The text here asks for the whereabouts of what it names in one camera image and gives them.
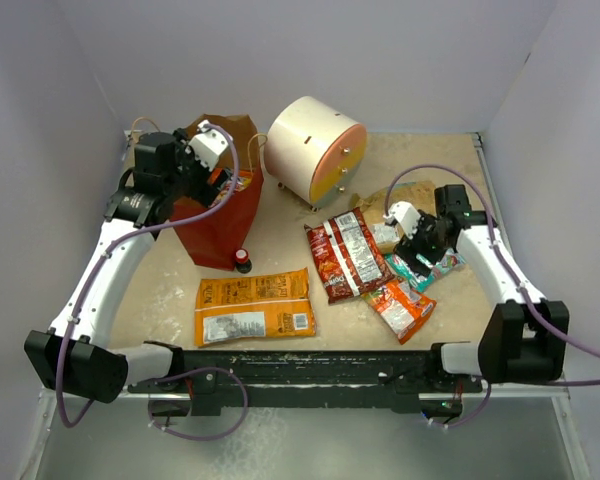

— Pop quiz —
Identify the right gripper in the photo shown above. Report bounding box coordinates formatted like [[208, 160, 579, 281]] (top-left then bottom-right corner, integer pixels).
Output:
[[394, 209, 451, 277]]

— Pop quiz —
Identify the teal snack packet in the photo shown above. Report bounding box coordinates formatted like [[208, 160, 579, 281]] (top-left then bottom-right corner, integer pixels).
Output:
[[384, 249, 465, 293]]

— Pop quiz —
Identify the yellow M&M's bag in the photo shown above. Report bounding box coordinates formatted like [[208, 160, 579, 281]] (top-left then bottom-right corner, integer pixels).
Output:
[[210, 168, 254, 208]]

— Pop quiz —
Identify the red brown paper bag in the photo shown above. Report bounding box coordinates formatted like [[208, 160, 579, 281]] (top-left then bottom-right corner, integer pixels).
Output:
[[129, 112, 270, 273]]

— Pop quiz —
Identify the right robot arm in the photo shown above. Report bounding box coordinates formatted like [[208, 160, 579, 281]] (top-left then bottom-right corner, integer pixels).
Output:
[[385, 184, 569, 391]]

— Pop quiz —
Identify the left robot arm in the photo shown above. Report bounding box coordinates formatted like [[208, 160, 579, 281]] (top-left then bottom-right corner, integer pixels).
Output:
[[24, 120, 237, 403]]

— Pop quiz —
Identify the orange white snack bag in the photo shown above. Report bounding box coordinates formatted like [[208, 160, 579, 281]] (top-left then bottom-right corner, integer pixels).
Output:
[[362, 279, 437, 345]]

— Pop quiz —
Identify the tan paper snack bag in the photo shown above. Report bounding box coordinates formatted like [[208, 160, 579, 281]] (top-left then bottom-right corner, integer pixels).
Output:
[[349, 180, 435, 255]]

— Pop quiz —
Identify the red Doritos bag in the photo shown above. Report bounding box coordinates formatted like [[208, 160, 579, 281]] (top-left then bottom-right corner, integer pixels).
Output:
[[304, 207, 395, 305]]

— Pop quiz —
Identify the large orange snack bag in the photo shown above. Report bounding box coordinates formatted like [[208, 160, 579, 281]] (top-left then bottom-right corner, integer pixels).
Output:
[[194, 269, 317, 347]]

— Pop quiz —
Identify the small dark sauce bottle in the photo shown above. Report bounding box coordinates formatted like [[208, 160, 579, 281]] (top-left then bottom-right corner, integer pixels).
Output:
[[234, 248, 252, 274]]

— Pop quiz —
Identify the round white drawer cabinet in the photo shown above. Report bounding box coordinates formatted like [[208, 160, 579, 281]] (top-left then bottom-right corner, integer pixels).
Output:
[[264, 96, 368, 209]]

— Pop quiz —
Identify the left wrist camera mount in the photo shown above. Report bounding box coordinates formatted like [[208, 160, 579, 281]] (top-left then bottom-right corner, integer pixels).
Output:
[[187, 120, 229, 171]]

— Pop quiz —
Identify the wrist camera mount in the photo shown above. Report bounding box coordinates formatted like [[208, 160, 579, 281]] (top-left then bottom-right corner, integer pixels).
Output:
[[187, 120, 229, 171], [383, 201, 422, 238]]

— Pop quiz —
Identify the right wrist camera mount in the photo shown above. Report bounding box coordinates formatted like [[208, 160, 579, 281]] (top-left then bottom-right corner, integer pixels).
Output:
[[383, 201, 422, 238]]

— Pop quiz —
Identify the black front frame rail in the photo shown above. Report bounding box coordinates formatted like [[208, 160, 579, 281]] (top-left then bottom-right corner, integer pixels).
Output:
[[129, 349, 482, 416]]

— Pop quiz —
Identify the lower purple cable loop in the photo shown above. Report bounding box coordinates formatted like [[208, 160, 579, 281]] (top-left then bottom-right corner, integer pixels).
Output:
[[147, 368, 252, 443]]

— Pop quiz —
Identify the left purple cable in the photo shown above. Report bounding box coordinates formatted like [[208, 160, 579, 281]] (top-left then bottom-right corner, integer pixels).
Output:
[[55, 119, 241, 430]]

